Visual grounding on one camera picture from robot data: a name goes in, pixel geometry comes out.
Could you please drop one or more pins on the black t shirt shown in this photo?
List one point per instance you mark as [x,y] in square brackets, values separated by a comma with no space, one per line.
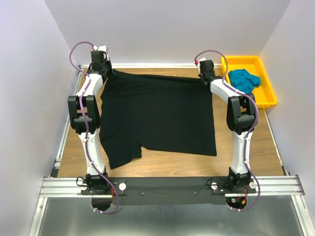
[155,112]

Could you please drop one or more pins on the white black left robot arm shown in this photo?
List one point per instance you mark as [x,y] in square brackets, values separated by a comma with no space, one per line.
[85,120]

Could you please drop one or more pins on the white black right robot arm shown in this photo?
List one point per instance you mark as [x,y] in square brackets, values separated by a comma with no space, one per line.
[241,118]

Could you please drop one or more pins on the teal t shirt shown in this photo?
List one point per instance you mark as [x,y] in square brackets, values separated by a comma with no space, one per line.
[244,81]

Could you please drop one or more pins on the yellow plastic bin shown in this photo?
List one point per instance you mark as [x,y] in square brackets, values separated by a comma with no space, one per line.
[264,94]

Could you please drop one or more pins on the aluminium back edge rail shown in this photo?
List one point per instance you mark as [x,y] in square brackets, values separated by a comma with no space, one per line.
[152,65]

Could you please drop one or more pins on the black mounting base plate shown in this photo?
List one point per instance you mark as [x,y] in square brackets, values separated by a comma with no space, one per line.
[131,191]

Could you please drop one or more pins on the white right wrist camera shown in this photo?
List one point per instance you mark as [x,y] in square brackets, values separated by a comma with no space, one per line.
[198,61]

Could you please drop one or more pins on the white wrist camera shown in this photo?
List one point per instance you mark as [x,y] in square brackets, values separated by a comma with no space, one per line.
[102,49]
[198,61]

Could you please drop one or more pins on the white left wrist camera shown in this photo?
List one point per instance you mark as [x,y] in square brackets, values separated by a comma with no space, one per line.
[102,49]

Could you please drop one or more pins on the aluminium left side rail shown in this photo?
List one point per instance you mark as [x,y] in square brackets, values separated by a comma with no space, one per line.
[58,159]

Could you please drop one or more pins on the aluminium front frame rail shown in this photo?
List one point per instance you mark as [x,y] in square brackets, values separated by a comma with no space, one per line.
[269,186]

